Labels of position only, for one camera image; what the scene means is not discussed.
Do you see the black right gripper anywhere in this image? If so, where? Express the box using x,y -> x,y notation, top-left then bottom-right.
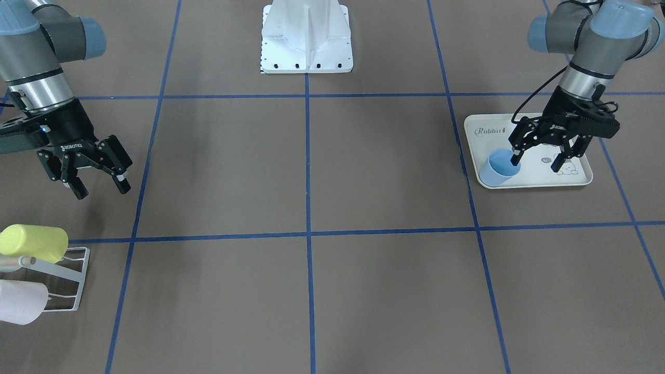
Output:
36,99 -> 133,201

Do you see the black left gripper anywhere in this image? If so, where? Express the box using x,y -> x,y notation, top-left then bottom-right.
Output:
509,87 -> 620,173

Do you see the yellow plastic cup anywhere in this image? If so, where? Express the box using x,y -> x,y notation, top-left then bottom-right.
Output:
1,223 -> 69,263

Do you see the pink plastic cup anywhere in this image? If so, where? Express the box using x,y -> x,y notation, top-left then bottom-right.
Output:
1,279 -> 48,325

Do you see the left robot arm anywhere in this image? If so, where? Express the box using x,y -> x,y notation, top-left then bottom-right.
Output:
509,1 -> 663,172

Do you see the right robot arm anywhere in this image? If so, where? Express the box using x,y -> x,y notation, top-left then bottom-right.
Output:
1,1 -> 132,199

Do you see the wooden rack dowel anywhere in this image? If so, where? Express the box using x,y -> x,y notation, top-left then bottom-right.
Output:
0,255 -> 36,273

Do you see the cream plastic tray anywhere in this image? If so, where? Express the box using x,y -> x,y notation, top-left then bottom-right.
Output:
464,114 -> 593,190

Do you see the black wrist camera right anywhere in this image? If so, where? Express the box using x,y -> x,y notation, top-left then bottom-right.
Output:
1,117 -> 49,154

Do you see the white wire cup rack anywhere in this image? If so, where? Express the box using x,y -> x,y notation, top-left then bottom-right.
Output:
19,247 -> 91,313

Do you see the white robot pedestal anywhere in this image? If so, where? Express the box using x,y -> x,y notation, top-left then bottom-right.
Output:
260,1 -> 354,74

